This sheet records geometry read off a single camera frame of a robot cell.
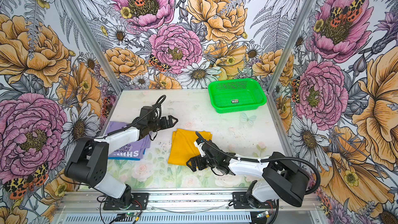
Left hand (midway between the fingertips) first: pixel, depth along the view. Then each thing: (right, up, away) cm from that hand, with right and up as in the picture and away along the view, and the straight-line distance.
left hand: (172, 125), depth 92 cm
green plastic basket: (+42, +19, +27) cm, 54 cm away
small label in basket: (+41, +15, +23) cm, 50 cm away
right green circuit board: (+45, -38, -21) cm, 62 cm away
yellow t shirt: (+6, -13, -2) cm, 14 cm away
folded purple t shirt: (-20, -14, -5) cm, 25 cm away
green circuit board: (-15, -37, -21) cm, 45 cm away
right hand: (+14, -20, -10) cm, 26 cm away
